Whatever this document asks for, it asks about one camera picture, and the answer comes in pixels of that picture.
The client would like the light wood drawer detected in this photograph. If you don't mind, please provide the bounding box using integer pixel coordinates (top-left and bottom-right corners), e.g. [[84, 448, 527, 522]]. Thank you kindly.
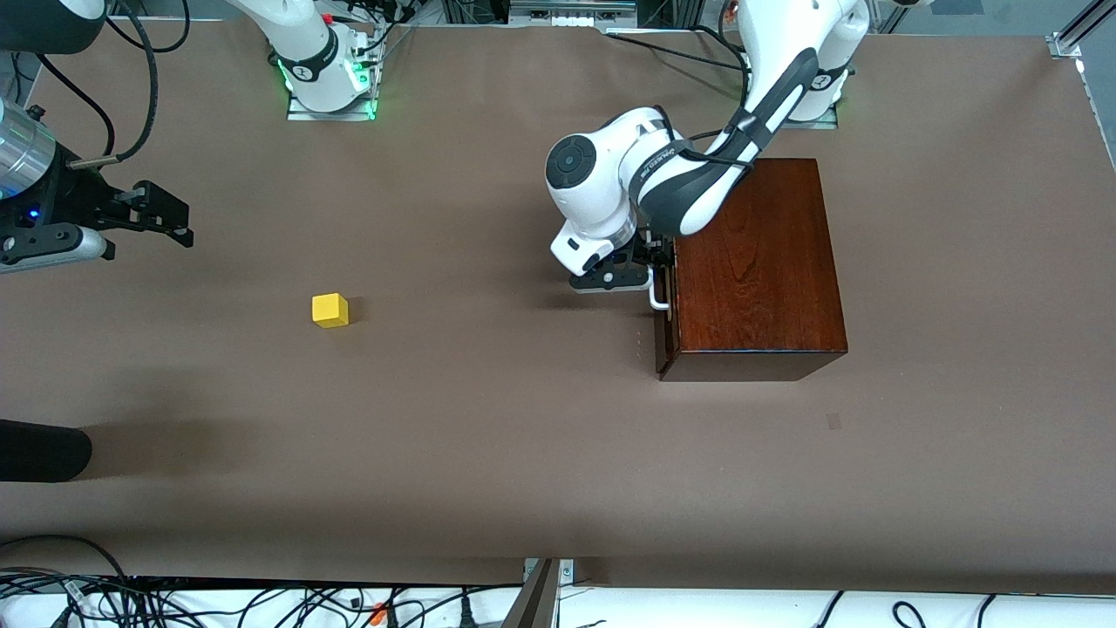
[[656, 234, 681, 378]]

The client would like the dark brown wooden cabinet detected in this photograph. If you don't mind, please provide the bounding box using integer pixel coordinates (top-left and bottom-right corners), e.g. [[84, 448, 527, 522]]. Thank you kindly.
[[661, 159, 848, 382]]

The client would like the grey metal device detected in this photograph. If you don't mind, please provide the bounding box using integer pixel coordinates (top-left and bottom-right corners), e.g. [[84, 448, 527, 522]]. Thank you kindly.
[[508, 0, 639, 29]]

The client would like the dark metal beam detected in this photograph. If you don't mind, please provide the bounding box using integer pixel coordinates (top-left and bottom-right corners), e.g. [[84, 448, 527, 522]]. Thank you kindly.
[[501, 558, 561, 628]]

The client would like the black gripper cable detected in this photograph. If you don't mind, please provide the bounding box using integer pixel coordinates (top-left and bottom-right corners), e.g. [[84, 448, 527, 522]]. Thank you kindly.
[[652, 105, 759, 168]]

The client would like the thin black cable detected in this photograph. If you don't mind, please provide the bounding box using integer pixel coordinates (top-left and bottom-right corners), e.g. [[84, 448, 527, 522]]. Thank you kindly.
[[33, 52, 117, 160]]

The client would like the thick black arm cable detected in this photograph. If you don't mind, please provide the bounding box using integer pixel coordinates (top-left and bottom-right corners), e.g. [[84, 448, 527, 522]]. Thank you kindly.
[[65, 0, 160, 168]]

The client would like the black looped cable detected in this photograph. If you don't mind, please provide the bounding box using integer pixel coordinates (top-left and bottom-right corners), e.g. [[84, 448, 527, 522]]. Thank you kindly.
[[105, 0, 191, 53]]

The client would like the left arm aluminium base plate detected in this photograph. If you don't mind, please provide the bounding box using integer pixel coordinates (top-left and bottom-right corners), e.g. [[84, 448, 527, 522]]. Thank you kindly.
[[780, 103, 840, 131]]

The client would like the right arm aluminium base plate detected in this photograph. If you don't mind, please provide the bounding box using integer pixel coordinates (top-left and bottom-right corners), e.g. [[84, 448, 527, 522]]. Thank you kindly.
[[286, 83, 378, 121]]

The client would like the black table cable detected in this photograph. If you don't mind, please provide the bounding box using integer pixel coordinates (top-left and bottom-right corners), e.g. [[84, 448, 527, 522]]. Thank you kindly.
[[606, 31, 752, 101]]

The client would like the black cable tangle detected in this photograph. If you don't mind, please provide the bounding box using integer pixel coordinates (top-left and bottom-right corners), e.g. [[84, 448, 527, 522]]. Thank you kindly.
[[0, 534, 524, 628]]

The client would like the aluminium frame profile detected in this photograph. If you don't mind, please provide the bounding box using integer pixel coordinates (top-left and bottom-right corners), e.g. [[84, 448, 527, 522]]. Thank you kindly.
[[1046, 0, 1116, 60]]

